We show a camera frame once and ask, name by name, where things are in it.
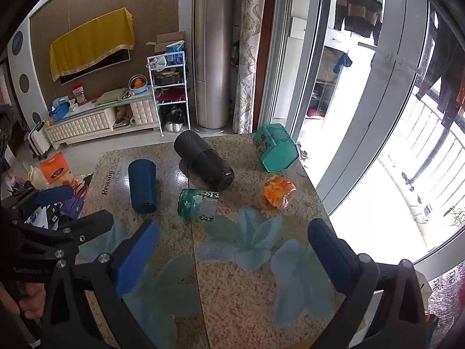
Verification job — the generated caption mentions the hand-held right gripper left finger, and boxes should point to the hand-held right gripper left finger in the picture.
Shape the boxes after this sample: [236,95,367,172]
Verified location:
[40,219,161,349]

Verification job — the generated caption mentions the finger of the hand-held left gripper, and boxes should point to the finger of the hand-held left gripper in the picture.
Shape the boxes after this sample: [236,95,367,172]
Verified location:
[0,185,74,223]
[8,210,115,252]

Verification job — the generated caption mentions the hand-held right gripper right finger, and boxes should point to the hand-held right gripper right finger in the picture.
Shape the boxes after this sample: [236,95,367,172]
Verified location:
[307,218,428,349]

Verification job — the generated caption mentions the dark blue cup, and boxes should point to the dark blue cup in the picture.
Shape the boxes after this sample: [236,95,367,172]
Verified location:
[127,159,158,215]

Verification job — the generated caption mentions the black cylindrical bottle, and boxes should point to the black cylindrical bottle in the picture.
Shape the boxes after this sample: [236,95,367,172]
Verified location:
[173,129,235,192]

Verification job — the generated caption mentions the person's left hand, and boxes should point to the person's left hand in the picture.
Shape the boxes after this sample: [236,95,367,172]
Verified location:
[0,282,47,321]

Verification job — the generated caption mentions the purple box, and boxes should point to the purple box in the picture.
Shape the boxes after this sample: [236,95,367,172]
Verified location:
[62,195,85,220]

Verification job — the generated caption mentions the yellow bag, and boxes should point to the yellow bag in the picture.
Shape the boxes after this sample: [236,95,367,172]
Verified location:
[28,165,49,190]

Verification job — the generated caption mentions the orange tissue box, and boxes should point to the orange tissue box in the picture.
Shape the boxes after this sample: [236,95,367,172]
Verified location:
[39,152,71,184]

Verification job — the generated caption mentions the white suitcase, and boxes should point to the white suitcase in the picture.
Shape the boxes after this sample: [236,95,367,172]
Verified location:
[24,119,50,161]

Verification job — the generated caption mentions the white television cabinet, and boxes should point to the white television cabinet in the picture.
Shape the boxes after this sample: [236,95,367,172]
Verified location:
[44,86,161,150]

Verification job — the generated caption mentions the orange snack packet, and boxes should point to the orange snack packet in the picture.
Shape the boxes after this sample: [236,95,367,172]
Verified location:
[263,175,297,209]

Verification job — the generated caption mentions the blue bag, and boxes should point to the blue bag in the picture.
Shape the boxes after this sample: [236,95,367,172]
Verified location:
[49,96,72,123]

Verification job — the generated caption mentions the red snack bag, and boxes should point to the red snack bag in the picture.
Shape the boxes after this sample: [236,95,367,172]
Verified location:
[71,83,87,104]

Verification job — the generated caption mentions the green cushion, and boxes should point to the green cushion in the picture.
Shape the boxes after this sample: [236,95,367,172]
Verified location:
[95,88,130,106]

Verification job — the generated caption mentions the teal hexagonal box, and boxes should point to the teal hexagonal box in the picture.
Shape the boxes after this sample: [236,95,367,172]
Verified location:
[252,124,300,173]

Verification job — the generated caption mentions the clear plastic bag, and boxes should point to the clear plastic bag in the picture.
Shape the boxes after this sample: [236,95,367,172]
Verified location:
[426,260,465,349]

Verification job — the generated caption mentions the potted plant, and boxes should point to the potted plant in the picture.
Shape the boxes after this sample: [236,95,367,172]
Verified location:
[444,206,465,228]

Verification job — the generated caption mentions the teal fruit bowl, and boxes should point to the teal fruit bowl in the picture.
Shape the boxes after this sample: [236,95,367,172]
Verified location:
[128,74,148,95]

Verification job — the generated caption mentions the black television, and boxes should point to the black television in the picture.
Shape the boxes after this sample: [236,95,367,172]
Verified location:
[58,48,131,86]

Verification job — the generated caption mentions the balcony railing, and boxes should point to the balcony railing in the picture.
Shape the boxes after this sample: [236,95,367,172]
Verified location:
[398,91,465,228]

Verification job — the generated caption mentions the white shelf rack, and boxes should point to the white shelf rack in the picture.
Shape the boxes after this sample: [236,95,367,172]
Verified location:
[146,51,192,137]

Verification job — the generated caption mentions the yellow cloth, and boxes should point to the yellow cloth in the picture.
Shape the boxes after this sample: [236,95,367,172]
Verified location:
[50,7,135,82]

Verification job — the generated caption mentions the white plastic bag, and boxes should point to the white plastic bag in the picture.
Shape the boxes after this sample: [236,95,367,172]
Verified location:
[146,56,168,72]

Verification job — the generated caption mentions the blue tissue pack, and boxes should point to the blue tissue pack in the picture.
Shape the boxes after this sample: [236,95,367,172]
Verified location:
[166,44,184,66]

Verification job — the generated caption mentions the cardboard box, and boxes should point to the cardboard box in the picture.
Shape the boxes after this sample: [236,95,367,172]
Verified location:
[146,31,186,56]

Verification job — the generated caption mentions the blue hanging glove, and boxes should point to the blue hanging glove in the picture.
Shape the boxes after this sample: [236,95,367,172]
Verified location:
[333,53,354,75]

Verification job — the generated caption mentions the silver tower air conditioner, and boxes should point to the silver tower air conditioner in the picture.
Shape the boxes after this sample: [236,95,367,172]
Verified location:
[191,0,237,134]

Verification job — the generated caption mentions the patterned beige curtain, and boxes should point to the patterned beige curtain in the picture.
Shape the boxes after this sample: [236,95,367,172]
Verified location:
[232,0,270,135]

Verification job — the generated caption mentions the dark hanging clothes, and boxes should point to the dark hanging clothes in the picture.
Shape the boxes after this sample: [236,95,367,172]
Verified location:
[415,15,465,129]
[333,0,384,47]

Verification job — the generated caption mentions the grey sliding door frame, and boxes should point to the grey sliding door frame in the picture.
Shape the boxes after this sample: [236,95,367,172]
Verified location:
[268,0,438,222]

